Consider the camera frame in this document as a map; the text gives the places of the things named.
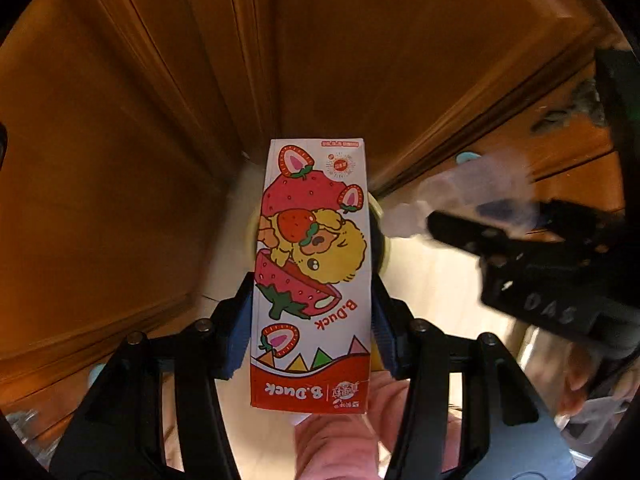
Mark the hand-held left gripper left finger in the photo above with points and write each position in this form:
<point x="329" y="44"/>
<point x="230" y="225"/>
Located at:
<point x="235" y="340"/>

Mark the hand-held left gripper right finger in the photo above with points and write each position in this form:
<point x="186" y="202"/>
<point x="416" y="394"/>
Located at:
<point x="385" y="340"/>

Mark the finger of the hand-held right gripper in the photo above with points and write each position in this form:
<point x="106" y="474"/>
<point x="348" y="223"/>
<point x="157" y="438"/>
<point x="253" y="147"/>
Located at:
<point x="580" y="222"/>
<point x="470" y="237"/>

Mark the round beige trash bin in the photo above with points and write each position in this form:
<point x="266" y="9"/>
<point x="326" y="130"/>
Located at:
<point x="384" y="260"/>

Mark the red white strawberry carton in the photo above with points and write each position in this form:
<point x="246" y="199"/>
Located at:
<point x="310" y="260"/>

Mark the pale blue cabinet knob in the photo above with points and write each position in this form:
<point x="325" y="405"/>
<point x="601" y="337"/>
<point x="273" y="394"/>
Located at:
<point x="97" y="372"/>
<point x="467" y="157"/>

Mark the person's pink trousers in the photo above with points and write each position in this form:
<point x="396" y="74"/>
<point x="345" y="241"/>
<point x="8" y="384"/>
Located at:
<point x="335" y="445"/>

